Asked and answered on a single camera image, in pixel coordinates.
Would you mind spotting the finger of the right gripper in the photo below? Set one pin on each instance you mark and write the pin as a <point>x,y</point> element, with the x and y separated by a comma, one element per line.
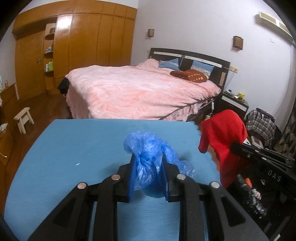
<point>246,151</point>

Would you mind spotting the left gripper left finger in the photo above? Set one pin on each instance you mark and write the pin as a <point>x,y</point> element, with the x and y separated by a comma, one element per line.
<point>89,212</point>

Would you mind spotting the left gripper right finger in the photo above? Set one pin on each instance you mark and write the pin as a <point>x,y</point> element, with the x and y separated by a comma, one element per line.
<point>207,212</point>

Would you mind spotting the blue plastic bag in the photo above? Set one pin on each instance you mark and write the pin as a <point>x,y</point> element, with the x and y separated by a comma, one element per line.
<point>148,173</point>

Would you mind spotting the red cloth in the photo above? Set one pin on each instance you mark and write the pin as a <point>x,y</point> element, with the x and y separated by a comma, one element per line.
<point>220,132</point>

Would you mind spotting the black lined trash bin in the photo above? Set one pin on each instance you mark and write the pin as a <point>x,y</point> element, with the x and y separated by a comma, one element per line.
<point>271,207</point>

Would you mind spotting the dark patterned curtain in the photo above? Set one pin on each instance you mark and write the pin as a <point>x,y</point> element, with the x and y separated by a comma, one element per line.
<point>287,143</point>

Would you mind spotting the plaid bag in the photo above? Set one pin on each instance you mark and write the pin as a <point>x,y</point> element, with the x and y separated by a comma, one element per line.
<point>262,123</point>

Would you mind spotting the yellow plush toy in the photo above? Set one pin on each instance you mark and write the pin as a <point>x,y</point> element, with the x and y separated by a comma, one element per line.
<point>241,96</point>

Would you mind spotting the blue table cloth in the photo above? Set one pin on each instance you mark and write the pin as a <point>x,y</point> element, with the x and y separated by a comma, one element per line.
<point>72,151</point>

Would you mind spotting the dark nightstand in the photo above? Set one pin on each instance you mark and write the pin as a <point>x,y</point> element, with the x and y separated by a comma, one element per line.
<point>228,101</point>

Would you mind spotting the pink covered bed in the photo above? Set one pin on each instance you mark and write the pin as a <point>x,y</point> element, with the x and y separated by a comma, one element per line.
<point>142,92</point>

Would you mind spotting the right blue pillow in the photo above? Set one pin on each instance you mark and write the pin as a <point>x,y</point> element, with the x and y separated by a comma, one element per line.
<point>204,68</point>

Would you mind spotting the blue pillow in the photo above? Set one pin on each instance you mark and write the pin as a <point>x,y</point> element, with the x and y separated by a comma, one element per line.
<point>204,68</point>
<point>170,64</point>

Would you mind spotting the brown dotted cushion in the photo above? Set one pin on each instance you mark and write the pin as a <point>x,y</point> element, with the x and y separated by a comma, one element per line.
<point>190,75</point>

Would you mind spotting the small white stool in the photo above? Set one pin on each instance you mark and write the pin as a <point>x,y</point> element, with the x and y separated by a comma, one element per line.
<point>22,118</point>

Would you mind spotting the left blue pillow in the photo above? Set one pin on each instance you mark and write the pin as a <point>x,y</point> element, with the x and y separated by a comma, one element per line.
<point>170,64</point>

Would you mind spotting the wooden side desk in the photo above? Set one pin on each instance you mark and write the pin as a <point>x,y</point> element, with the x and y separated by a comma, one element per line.
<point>8,111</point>

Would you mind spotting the wooden wardrobe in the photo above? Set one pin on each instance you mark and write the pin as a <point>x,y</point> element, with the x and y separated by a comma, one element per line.
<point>55,38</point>

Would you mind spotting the right wall lamp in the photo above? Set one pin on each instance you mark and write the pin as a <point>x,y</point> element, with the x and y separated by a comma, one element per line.
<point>237,43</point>

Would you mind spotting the wall lamp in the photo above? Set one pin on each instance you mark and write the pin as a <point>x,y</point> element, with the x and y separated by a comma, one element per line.
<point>237,43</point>
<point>150,33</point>

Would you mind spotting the wall air conditioner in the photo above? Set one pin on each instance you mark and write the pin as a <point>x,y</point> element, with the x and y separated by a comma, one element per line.
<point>274,24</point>

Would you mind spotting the left wall lamp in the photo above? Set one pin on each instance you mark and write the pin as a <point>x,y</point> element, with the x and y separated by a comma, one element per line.
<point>150,33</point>

